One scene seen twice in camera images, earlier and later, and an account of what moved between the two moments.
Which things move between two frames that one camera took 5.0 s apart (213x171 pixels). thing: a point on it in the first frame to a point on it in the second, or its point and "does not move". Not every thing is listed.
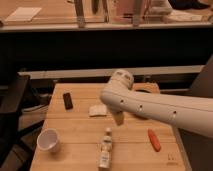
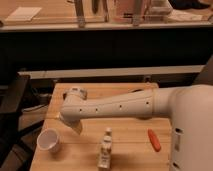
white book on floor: (23, 14) does not move
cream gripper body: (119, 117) to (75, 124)
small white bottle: (104, 156) does not move
